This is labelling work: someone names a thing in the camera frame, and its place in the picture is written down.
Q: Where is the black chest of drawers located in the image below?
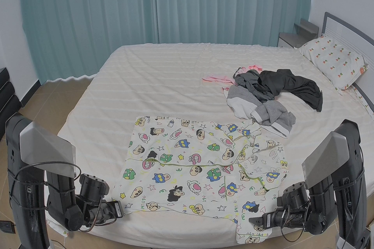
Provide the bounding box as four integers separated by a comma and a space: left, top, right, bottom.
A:
0, 68, 22, 115

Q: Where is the pink garment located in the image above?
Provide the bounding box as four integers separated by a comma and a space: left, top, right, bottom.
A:
202, 65, 263, 91

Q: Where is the dark grey garment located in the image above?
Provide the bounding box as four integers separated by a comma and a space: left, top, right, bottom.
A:
232, 70, 278, 102

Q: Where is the black power adapter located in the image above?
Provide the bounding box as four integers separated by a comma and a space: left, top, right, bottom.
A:
0, 221, 16, 234

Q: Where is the black garment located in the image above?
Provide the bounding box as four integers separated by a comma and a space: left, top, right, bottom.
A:
258, 69, 324, 113

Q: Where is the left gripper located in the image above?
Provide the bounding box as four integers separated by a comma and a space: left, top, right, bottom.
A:
98, 200, 125, 224

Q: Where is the white printed pyjama top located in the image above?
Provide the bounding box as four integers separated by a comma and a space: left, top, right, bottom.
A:
112, 116, 290, 245

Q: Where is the white printed pillow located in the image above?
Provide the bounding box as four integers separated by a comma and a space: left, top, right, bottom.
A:
298, 35, 369, 91

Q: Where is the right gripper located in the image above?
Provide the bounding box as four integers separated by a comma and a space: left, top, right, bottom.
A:
248, 211, 286, 230

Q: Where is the grey bedside table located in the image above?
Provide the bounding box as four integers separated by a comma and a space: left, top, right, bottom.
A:
278, 18, 319, 48

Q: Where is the grey and white sweater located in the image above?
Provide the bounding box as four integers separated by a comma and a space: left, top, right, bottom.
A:
223, 86, 297, 138

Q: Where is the bed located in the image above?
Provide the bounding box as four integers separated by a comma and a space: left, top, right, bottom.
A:
48, 11, 374, 244

